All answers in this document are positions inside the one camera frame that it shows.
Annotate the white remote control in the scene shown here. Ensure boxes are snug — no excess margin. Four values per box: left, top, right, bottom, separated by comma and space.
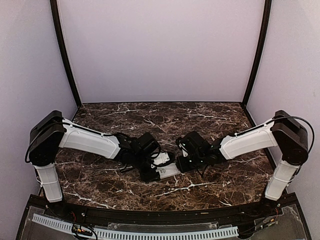
156, 163, 181, 180

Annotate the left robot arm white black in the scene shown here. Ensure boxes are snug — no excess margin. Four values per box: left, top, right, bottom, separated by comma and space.
24, 110, 161, 218

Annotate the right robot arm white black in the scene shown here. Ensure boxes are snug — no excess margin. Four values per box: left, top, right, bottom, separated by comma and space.
176, 110, 315, 217

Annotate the white slotted cable duct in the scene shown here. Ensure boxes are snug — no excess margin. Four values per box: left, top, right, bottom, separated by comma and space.
31, 213, 239, 240

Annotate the small circuit board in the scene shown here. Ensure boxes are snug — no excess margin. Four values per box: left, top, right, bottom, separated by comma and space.
71, 224, 93, 236

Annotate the black front frame rail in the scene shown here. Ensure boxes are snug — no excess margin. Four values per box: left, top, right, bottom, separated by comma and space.
27, 193, 298, 226

